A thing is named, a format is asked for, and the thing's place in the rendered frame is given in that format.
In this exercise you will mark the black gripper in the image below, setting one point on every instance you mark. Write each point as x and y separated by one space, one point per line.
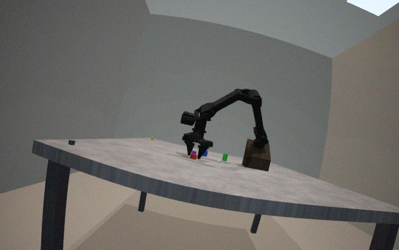
204 144

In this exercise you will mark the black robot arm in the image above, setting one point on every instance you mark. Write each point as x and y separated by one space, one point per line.
208 110

